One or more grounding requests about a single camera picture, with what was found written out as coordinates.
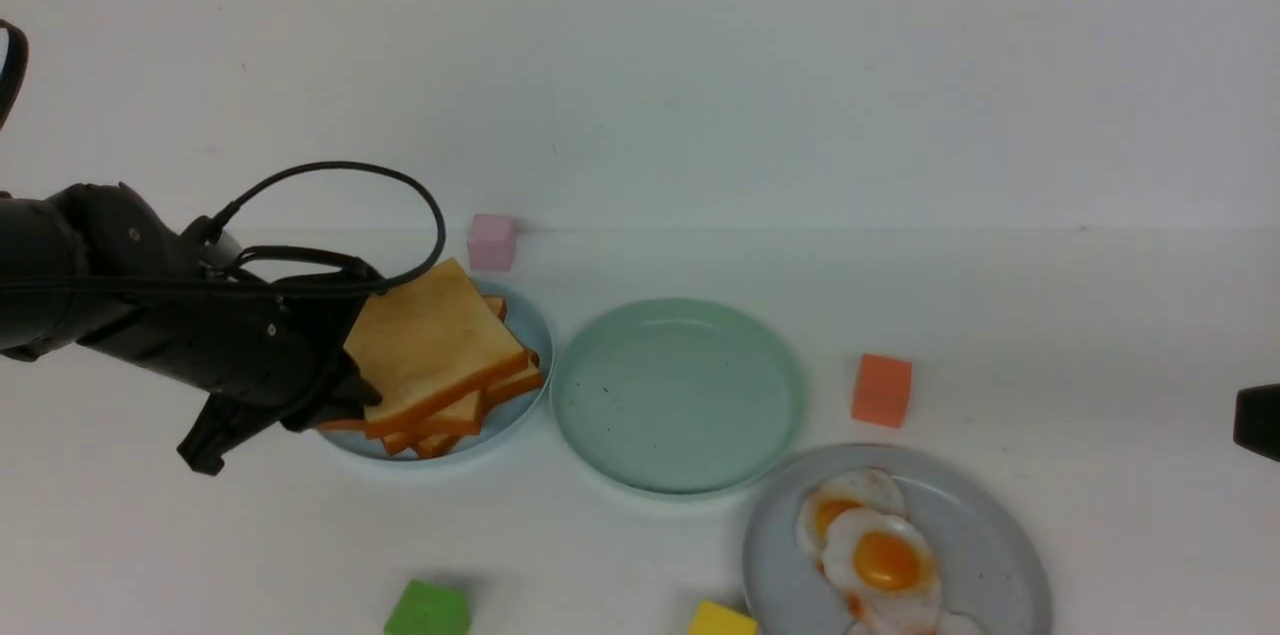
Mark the toast slice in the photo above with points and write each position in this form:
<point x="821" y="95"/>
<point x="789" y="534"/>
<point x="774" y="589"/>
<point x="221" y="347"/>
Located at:
<point x="422" y="446"/>
<point x="427" y="344"/>
<point x="461" y="417"/>
<point x="512" y="383"/>

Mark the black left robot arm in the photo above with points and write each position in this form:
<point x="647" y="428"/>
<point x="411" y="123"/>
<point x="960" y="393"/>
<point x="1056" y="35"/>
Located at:
<point x="96" y="267"/>

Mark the green cube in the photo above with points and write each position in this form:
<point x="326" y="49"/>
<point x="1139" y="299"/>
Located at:
<point x="428" y="608"/>

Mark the mint green plate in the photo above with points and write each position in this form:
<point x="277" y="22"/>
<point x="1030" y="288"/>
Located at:
<point x="678" y="397"/>

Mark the fried egg at edge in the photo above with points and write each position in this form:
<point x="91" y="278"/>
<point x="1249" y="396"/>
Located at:
<point x="951" y="623"/>

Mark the yellow cube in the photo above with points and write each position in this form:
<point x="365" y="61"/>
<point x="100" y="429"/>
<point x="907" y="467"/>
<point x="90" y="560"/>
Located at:
<point x="711" y="618"/>

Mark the pink cube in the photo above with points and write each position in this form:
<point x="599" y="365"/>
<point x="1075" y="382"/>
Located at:
<point x="492" y="242"/>

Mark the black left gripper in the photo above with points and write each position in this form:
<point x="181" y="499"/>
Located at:
<point x="259" y="358"/>

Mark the grey egg plate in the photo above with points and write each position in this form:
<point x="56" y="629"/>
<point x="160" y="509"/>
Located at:
<point x="989" y="569"/>

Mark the fried egg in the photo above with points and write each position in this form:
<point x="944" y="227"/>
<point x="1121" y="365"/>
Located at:
<point x="865" y="488"/>
<point x="884" y="570"/>
<point x="951" y="623"/>

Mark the light blue bread plate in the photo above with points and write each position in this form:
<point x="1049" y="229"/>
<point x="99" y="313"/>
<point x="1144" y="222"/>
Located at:
<point x="499" y="426"/>

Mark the orange cube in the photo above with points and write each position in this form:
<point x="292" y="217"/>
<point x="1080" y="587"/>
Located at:
<point x="882" y="391"/>

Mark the fried egg front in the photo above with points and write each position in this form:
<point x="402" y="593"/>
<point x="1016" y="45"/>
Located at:
<point x="884" y="570"/>

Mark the fried egg behind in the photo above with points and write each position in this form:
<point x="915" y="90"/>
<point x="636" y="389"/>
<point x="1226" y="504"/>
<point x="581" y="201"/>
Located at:
<point x="865" y="488"/>

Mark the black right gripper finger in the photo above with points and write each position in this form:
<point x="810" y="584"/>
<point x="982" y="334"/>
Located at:
<point x="1256" y="424"/>

